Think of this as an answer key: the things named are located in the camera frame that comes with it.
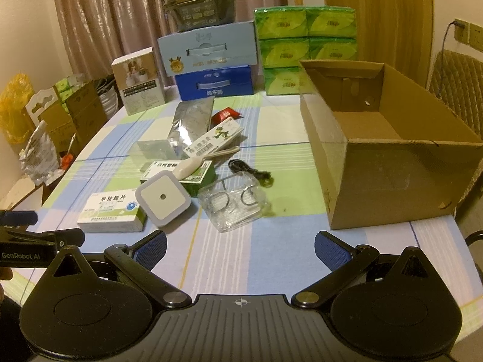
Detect white green tablet box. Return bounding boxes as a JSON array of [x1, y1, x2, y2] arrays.
[[77, 189, 146, 233]]

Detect white square night light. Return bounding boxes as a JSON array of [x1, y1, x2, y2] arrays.
[[135, 170, 192, 229]]

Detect white plastic spoon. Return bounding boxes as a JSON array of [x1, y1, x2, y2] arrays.
[[173, 146, 240, 181]]

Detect green oral spray box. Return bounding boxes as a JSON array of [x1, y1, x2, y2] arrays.
[[140, 160, 216, 198]]

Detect clear plastic floss box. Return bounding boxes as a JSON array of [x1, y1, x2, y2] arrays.
[[128, 140, 178, 166]]

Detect black usb cable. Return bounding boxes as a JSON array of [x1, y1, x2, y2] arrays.
[[227, 158, 273, 188]]

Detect silver foil pouch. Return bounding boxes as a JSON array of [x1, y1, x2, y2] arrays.
[[168, 97, 215, 153]]

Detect white dinosaur medicine box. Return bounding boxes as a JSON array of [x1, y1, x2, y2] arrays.
[[183, 117, 243, 158]]

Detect red candy wrapper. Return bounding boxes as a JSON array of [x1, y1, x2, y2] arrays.
[[211, 107, 242, 126]]

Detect crumpled silver bag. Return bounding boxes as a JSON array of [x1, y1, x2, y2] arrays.
[[19, 121, 64, 186]]

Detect checked tablecloth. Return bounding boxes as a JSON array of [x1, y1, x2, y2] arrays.
[[34, 93, 482, 334]]

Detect yellow plastic bag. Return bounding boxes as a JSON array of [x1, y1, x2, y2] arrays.
[[1, 74, 34, 145]]

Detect brown cardboard boxes stack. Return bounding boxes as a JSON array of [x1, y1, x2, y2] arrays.
[[25, 81, 108, 156]]

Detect brown cardboard box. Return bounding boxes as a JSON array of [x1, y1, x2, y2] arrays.
[[300, 60, 482, 230]]

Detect white humidifier product box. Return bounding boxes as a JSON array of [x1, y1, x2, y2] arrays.
[[111, 47, 165, 115]]

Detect dark blue milk carton box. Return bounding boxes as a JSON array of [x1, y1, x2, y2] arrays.
[[174, 65, 254, 100]]

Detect quilted beige chair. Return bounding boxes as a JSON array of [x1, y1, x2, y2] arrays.
[[429, 50, 483, 137]]

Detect pink curtain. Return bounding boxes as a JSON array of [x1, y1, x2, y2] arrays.
[[54, 0, 287, 78]]

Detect green tissue pack bundle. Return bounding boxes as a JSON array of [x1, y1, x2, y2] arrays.
[[254, 6, 358, 96]]

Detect light blue milk carton box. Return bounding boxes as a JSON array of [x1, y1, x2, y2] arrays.
[[158, 21, 258, 76]]

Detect black instant noodle bowls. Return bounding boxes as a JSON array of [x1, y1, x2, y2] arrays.
[[165, 0, 236, 32]]

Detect wall power socket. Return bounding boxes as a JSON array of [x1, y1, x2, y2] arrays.
[[468, 23, 483, 52], [453, 19, 470, 45]]

